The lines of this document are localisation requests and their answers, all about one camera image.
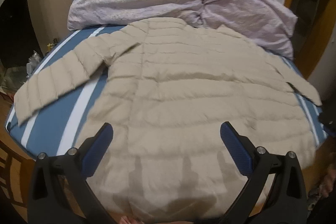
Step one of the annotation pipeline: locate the beige puffer jacket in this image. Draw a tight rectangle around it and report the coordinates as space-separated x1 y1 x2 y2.
14 18 321 221

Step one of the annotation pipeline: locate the wooden chair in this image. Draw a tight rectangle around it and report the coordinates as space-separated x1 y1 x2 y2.
1 141 35 208

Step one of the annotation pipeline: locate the blue white striped bedsheet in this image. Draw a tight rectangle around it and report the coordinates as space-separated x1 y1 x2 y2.
5 25 331 158

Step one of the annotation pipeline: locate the black television screen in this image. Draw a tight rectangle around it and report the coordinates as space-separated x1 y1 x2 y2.
0 0 42 69

